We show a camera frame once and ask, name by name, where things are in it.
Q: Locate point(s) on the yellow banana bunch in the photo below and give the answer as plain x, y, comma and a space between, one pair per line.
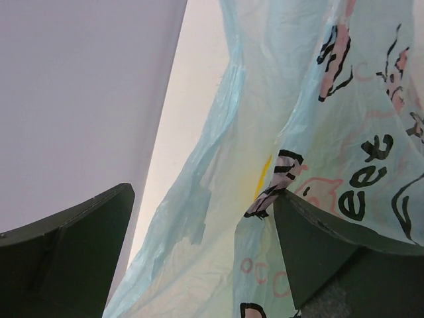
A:
262, 176

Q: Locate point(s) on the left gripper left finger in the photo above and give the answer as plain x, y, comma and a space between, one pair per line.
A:
63, 265

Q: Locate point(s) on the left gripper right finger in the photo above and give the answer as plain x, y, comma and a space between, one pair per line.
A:
339, 269

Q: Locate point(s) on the light blue plastic bag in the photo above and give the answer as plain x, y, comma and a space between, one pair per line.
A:
333, 90

